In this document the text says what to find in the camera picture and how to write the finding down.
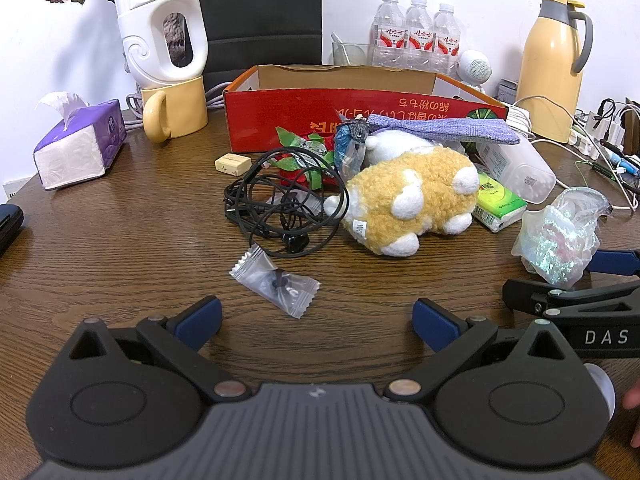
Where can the yellow thermos jug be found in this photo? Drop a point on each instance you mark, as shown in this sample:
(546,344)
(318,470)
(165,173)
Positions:
(550,70)

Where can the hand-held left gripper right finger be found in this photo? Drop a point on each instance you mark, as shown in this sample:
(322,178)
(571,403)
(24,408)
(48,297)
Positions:
(434,324)

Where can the white round speaker toy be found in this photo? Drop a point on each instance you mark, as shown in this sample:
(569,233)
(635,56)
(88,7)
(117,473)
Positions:
(475,67)

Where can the yellow and white plush toy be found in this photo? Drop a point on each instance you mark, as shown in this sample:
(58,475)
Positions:
(415,195)

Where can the yellow mug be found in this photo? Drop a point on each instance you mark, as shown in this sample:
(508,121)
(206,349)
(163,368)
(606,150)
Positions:
(180,105)

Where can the iridescent plastic bag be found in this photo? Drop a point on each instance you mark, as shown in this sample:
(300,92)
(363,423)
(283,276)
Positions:
(555,240)

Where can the white power strip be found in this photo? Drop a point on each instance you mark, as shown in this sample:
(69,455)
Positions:
(597,132)

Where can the purple knitted pouch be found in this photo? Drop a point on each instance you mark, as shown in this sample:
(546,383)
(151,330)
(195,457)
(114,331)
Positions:
(440,125)

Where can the small beige block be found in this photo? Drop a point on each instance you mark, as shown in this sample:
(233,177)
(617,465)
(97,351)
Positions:
(232,164)

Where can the purple tissue pack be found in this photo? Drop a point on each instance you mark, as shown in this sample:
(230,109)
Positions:
(80,147)

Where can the grey small box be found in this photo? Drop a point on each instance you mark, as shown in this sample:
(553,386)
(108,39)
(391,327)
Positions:
(506,91)

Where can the white detergent bottle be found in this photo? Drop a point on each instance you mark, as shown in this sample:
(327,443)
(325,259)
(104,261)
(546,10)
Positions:
(150,30)

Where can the clear water bottle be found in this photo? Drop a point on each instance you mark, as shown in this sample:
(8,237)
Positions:
(419,35)
(446,40)
(387,32)

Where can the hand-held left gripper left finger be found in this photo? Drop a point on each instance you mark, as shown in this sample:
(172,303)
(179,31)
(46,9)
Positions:
(200,317)

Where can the clear cotton swab box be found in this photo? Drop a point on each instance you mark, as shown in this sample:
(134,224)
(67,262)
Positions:
(520,170)

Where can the red green ribbon flower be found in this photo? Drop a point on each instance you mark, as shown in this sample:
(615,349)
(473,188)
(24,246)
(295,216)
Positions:
(305,152)

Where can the green tissue packet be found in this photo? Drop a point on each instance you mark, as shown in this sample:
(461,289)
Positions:
(495,202)

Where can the black chair back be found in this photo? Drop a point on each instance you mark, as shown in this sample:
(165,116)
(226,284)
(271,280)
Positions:
(255,15)

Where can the person's right hand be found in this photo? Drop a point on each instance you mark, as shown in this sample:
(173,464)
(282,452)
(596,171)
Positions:
(634,405)

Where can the blue pen tool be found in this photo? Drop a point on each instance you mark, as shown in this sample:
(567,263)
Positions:
(620,160)

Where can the red cardboard box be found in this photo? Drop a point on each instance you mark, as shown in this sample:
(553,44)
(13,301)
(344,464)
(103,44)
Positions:
(300,105)

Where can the blue crinkled wrapper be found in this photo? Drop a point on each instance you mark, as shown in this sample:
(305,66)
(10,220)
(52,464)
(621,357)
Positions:
(349,147)

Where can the dark flat case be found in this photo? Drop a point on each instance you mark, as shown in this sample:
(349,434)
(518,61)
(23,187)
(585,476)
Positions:
(9,227)

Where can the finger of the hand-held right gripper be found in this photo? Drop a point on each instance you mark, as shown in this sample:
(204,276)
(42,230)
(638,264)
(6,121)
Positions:
(530,294)
(615,261)

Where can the small clear sachet packet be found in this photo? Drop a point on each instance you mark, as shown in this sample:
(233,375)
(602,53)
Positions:
(275,282)

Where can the clear glass cup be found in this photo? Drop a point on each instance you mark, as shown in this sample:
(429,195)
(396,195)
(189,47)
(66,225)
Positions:
(350,54)

